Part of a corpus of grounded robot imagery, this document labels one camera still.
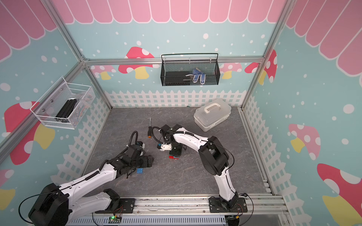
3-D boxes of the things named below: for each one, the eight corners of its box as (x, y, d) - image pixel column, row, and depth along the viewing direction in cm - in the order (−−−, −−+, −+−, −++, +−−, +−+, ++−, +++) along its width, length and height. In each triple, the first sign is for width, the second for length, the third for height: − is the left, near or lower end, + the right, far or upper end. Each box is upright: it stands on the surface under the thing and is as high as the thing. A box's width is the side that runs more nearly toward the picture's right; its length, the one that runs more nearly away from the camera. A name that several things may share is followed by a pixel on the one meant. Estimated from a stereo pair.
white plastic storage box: (188, 123, 112) (189, 112, 102) (208, 105, 125) (210, 94, 115) (210, 138, 103) (213, 128, 93) (229, 116, 116) (233, 106, 106)
